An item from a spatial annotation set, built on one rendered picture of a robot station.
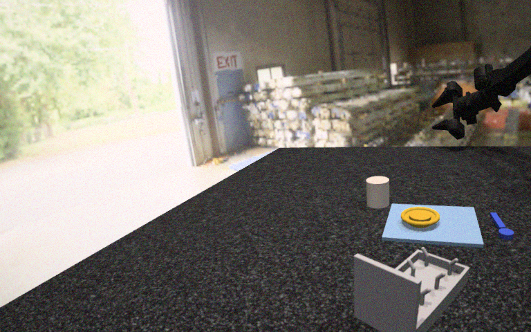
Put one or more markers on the light blue flat mat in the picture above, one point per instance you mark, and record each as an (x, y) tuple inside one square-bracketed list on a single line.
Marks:
[(458, 226)]

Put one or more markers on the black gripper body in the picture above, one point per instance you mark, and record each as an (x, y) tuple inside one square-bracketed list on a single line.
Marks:
[(462, 106)]

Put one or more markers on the grey dish rack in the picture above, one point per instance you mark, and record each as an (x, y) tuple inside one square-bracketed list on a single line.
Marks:
[(409, 298)]

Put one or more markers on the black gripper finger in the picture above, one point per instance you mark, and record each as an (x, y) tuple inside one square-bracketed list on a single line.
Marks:
[(443, 99), (443, 125)]

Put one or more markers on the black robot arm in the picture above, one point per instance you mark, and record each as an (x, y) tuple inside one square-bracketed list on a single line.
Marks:
[(491, 83)]

